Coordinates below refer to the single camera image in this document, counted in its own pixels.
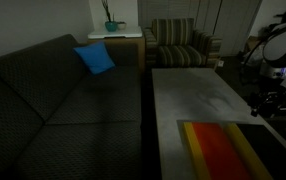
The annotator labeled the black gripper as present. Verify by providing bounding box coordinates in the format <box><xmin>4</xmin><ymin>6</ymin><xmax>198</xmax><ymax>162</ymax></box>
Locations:
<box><xmin>248</xmin><ymin>92</ymin><xmax>286</xmax><ymax>118</ymax></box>

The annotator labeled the black book yellow spine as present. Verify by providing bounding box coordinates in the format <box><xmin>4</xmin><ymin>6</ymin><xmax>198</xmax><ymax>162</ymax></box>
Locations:
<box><xmin>224</xmin><ymin>123</ymin><xmax>286</xmax><ymax>180</ymax></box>

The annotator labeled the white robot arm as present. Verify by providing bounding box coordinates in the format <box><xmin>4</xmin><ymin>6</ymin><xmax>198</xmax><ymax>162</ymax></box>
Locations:
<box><xmin>250</xmin><ymin>25</ymin><xmax>286</xmax><ymax>117</ymax></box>

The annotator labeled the red book yellow spine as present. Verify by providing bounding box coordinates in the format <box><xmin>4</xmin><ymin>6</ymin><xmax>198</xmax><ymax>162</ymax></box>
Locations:
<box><xmin>183</xmin><ymin>122</ymin><xmax>251</xmax><ymax>180</ymax></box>

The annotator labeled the grey coffee table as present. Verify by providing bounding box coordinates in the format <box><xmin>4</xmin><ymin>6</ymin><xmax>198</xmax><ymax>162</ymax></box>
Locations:
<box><xmin>151</xmin><ymin>67</ymin><xmax>286</xmax><ymax>180</ymax></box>

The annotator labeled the striped armchair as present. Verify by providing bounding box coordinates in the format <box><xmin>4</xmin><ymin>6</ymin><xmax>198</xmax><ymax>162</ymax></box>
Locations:
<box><xmin>143</xmin><ymin>18</ymin><xmax>222</xmax><ymax>68</ymax></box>

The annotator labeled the wooden side table white top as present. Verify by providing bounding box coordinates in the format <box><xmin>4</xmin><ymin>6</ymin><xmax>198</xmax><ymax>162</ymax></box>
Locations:
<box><xmin>88</xmin><ymin>26</ymin><xmax>145</xmax><ymax>72</ymax></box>

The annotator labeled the small grey plant pot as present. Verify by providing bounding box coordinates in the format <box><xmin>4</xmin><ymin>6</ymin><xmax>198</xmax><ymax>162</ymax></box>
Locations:
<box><xmin>117</xmin><ymin>22</ymin><xmax>127</xmax><ymax>30</ymax></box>

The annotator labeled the teal plant pot with twigs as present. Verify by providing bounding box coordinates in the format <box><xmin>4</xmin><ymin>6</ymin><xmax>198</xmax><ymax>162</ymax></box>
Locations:
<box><xmin>101</xmin><ymin>0</ymin><xmax>117</xmax><ymax>32</ymax></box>

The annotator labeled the blue throw pillow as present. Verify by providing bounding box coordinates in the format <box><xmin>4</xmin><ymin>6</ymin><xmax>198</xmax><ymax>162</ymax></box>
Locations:
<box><xmin>74</xmin><ymin>41</ymin><xmax>115</xmax><ymax>74</ymax></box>

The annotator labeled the dark grey fabric sofa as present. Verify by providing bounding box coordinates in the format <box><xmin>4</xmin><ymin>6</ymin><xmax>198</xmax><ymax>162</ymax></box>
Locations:
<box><xmin>0</xmin><ymin>34</ymin><xmax>142</xmax><ymax>180</ymax></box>

